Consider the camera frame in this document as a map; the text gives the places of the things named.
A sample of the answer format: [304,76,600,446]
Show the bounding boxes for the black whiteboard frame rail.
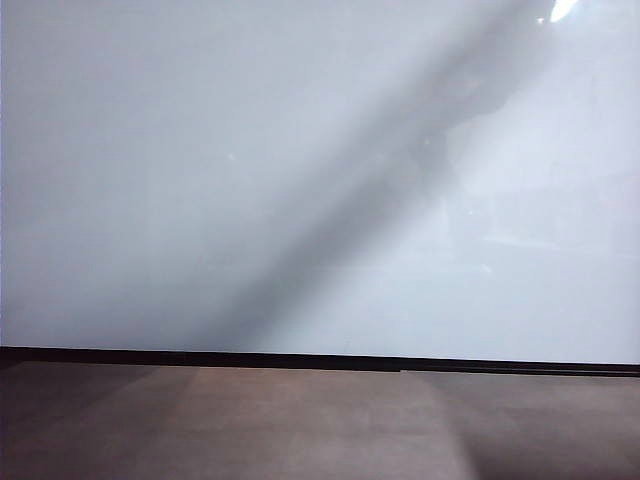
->
[0,345,640,378]

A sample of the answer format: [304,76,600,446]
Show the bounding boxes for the white glossy whiteboard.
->
[0,0,640,366]

